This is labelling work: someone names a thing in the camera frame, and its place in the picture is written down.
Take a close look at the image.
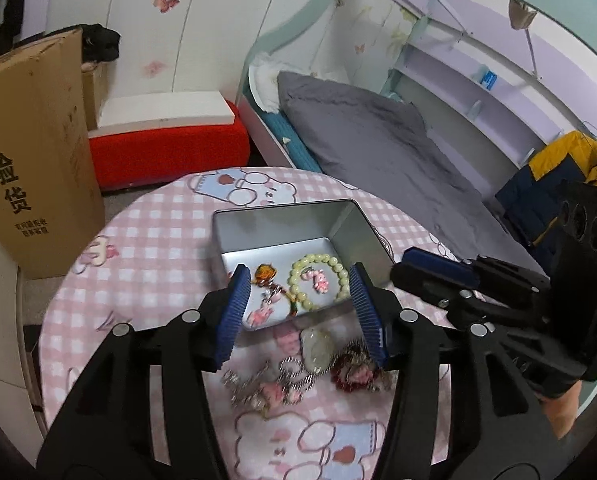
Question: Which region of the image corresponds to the translucent jade pendant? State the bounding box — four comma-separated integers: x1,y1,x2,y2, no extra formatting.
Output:
301,327,340,374

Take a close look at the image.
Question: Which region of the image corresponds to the large cardboard box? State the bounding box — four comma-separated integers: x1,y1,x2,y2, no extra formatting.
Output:
0,27,106,281

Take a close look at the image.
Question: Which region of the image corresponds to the white board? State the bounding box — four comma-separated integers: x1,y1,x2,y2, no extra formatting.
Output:
100,91,236,133

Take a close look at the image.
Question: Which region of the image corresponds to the person's right forearm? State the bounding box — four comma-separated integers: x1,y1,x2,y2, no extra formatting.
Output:
541,380,581,441

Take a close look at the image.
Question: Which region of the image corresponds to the chain with pink charm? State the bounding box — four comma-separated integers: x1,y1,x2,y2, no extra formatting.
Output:
248,285,290,327

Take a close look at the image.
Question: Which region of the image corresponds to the black bag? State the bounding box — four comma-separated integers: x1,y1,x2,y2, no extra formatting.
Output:
81,24,122,66

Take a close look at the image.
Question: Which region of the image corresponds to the red cushioned bench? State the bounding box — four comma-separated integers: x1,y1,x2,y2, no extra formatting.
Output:
87,100,252,192

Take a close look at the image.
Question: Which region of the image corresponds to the red bead bracelet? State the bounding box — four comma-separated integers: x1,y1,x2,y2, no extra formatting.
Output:
329,346,396,394

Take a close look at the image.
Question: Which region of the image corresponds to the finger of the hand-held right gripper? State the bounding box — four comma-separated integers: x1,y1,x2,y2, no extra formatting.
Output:
389,261,549,333
402,246,551,301

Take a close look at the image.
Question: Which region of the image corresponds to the white pillow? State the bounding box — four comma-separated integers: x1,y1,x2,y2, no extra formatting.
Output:
250,55,285,113

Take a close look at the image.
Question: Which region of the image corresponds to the small cardboard box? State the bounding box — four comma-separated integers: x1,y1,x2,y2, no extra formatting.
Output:
81,60,110,131

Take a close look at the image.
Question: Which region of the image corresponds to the pink checkered tablecloth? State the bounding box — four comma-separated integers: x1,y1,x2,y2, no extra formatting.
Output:
38,166,479,480

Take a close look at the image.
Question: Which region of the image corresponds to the pink flower charm bracelet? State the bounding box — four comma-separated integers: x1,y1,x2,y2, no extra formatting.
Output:
257,381,305,409

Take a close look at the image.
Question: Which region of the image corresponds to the pink bunny charm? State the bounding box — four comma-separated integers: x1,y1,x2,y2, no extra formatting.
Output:
303,267,332,294

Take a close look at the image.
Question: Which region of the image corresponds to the silver metal tin box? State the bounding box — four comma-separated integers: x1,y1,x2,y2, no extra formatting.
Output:
212,199,395,333

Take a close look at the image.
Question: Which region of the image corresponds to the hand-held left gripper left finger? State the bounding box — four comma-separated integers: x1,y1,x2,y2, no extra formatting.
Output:
37,262,253,480

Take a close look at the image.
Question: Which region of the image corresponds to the brown tape piece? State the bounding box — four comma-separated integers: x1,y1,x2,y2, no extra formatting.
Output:
508,0,536,30

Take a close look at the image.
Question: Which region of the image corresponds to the teal bed sheet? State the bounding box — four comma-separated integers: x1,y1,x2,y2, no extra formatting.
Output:
262,110,324,171

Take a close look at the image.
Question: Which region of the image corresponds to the pale green bead bracelet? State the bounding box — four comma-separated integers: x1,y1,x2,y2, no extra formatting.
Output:
288,254,352,311

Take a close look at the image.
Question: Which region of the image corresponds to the white wardrobe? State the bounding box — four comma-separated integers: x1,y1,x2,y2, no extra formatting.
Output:
48,0,341,103

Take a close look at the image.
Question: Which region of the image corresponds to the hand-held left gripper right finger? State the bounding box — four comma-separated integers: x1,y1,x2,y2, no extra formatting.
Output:
348,261,554,480

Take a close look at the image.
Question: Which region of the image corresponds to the yellow and navy jacket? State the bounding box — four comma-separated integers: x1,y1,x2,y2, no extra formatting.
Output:
495,130,597,261

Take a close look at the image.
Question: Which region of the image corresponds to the amber pendant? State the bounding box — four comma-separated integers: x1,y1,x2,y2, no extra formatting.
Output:
254,263,278,287

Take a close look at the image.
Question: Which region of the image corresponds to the grey blanket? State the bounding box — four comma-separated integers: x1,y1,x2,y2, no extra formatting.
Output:
277,71,549,281

